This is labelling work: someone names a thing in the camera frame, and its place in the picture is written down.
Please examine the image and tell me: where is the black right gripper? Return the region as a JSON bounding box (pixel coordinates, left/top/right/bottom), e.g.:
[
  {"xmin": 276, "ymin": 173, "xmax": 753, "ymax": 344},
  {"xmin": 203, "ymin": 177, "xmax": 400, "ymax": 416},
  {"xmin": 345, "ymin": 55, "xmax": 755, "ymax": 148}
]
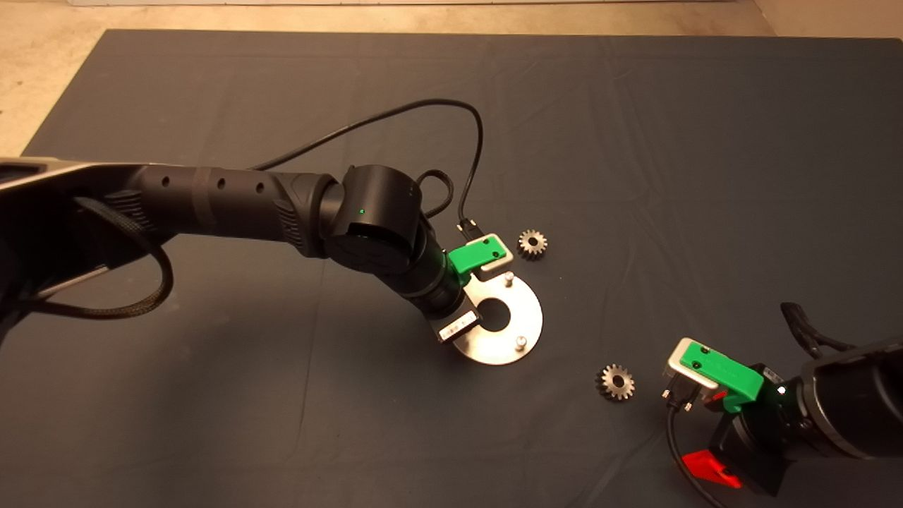
[{"xmin": 681, "ymin": 363, "xmax": 812, "ymax": 495}]

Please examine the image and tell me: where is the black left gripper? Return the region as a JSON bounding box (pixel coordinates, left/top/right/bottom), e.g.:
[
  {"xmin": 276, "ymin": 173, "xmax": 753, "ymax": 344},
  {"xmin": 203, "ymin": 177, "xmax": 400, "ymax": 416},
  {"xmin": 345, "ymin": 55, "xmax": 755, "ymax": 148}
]
[{"xmin": 395, "ymin": 233, "xmax": 482, "ymax": 344}]

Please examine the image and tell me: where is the round metal carrier plate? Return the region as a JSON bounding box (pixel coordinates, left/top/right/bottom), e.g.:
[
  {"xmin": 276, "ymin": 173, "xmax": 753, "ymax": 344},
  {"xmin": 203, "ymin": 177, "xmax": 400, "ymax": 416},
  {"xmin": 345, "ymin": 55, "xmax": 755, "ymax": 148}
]
[{"xmin": 451, "ymin": 274, "xmax": 544, "ymax": 366}]

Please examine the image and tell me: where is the small steel planetary gear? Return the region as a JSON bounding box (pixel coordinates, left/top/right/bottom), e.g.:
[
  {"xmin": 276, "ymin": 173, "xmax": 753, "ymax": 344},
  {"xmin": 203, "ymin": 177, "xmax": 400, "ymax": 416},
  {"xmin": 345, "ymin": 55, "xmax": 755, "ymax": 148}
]
[
  {"xmin": 517, "ymin": 229, "xmax": 548, "ymax": 261},
  {"xmin": 595, "ymin": 363, "xmax": 636, "ymax": 402}
]

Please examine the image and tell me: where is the dark grey table cloth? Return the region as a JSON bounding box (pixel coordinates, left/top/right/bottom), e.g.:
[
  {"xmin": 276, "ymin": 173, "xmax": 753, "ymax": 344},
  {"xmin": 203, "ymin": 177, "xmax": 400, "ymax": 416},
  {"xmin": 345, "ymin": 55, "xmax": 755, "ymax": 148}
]
[{"xmin": 21, "ymin": 28, "xmax": 903, "ymax": 508}]

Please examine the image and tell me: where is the green left camera mount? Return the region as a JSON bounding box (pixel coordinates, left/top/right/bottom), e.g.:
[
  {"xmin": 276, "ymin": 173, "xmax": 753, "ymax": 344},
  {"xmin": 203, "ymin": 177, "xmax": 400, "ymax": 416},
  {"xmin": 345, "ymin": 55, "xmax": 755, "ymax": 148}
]
[{"xmin": 449, "ymin": 236, "xmax": 509, "ymax": 277}]

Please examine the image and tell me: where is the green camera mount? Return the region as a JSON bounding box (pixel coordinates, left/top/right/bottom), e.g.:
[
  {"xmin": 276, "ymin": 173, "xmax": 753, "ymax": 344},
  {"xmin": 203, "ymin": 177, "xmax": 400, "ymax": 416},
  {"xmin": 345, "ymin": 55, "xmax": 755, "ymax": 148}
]
[
  {"xmin": 681, "ymin": 341, "xmax": 765, "ymax": 413},
  {"xmin": 449, "ymin": 236, "xmax": 509, "ymax": 277}
]

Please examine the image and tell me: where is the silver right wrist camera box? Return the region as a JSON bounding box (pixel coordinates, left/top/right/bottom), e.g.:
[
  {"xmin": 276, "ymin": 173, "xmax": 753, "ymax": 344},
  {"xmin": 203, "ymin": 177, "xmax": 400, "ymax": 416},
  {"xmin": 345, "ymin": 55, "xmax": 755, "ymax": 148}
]
[{"xmin": 663, "ymin": 337, "xmax": 720, "ymax": 411}]

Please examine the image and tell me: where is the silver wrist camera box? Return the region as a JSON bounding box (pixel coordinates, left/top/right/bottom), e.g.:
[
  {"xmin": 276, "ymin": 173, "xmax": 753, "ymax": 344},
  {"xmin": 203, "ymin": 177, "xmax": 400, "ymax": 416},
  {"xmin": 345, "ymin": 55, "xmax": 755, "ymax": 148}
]
[
  {"xmin": 663, "ymin": 337, "xmax": 720, "ymax": 411},
  {"xmin": 471, "ymin": 233, "xmax": 514, "ymax": 272}
]

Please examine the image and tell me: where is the green right camera mount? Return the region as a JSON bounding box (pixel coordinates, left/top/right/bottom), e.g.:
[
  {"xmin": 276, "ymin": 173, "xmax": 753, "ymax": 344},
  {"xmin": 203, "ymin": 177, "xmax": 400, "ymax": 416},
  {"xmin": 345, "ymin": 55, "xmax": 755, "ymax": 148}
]
[{"xmin": 681, "ymin": 341, "xmax": 765, "ymax": 413}]

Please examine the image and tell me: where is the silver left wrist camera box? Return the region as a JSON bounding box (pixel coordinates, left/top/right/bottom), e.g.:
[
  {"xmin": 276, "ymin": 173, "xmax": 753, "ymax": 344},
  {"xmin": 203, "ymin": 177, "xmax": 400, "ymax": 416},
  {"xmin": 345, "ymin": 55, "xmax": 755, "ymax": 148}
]
[{"xmin": 471, "ymin": 233, "xmax": 514, "ymax": 272}]

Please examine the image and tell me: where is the braided black right arm cable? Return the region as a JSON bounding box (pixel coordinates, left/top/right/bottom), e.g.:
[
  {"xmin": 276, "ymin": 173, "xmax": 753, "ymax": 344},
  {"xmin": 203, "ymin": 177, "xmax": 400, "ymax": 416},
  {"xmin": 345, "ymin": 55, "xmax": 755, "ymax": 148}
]
[{"xmin": 780, "ymin": 302, "xmax": 854, "ymax": 359}]

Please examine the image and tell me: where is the braided black arm cable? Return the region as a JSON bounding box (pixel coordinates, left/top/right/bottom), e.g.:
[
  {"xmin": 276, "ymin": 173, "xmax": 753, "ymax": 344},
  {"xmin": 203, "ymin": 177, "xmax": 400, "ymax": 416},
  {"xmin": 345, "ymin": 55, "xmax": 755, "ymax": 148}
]
[
  {"xmin": 28, "ymin": 198, "xmax": 174, "ymax": 320},
  {"xmin": 780, "ymin": 302, "xmax": 854, "ymax": 359}
]

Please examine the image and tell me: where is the braided black left arm cable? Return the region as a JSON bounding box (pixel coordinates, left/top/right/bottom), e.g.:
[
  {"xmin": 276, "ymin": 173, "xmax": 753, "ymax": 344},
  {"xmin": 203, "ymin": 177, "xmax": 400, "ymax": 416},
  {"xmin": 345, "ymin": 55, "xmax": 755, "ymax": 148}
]
[{"xmin": 28, "ymin": 198, "xmax": 174, "ymax": 320}]

